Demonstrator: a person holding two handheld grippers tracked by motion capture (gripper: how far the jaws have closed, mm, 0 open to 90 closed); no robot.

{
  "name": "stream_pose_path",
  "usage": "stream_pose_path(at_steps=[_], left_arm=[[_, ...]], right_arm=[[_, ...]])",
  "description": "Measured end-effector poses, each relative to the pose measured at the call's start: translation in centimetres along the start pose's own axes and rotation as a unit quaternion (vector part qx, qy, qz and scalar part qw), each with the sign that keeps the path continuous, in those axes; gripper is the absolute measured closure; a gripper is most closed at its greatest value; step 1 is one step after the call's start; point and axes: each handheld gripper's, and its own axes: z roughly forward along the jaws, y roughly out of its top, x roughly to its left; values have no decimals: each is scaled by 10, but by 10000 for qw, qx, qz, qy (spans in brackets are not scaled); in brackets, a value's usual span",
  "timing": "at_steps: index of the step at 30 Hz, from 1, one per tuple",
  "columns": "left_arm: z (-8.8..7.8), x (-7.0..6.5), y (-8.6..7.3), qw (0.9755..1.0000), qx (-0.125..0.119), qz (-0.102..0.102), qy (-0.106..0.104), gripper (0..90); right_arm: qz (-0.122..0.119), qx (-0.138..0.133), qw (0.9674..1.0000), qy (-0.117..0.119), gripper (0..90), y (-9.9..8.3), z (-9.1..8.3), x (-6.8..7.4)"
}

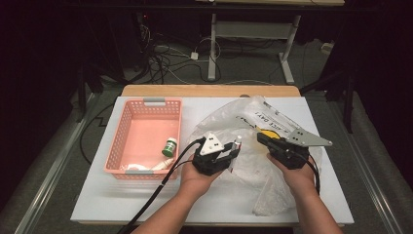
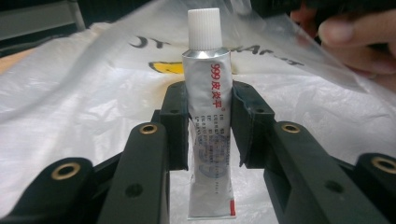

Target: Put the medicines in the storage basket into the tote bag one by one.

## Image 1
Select white board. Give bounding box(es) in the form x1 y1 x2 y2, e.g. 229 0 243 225
70 96 355 225

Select white metal desk frame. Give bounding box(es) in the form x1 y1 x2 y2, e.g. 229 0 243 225
207 13 301 86

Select black stand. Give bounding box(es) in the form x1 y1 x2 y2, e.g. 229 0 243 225
75 59 105 124
300 69 356 135

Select clear plastic bag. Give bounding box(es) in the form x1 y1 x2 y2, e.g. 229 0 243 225
188 95 324 217

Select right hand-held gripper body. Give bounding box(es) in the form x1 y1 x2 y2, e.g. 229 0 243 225
267 128 334 171

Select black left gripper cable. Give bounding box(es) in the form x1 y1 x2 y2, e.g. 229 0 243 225
117 136 207 234

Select person's right hand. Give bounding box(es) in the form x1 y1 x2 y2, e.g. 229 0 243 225
266 155 318 196

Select thin black floor cable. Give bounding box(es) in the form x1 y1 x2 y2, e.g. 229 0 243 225
79 102 115 166

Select white packet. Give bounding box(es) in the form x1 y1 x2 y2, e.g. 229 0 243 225
125 163 151 173

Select pink perforated plastic basket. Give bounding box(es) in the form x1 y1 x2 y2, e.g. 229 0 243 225
104 97 183 180

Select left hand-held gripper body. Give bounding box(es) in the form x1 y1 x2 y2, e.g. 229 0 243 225
192 132 230 176

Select tangle of floor cables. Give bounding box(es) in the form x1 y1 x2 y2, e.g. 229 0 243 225
139 23 222 86

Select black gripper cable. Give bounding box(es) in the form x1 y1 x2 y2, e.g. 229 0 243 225
117 136 207 234
301 151 321 196

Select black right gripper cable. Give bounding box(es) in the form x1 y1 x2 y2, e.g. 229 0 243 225
301 151 321 196

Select person's left hand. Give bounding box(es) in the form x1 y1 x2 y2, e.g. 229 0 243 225
179 160 225 195

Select metal floor rail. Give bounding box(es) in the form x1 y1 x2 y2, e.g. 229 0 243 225
337 130 405 234
14 94 98 234

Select green and white jar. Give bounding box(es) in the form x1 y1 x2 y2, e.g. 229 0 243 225
161 136 178 158

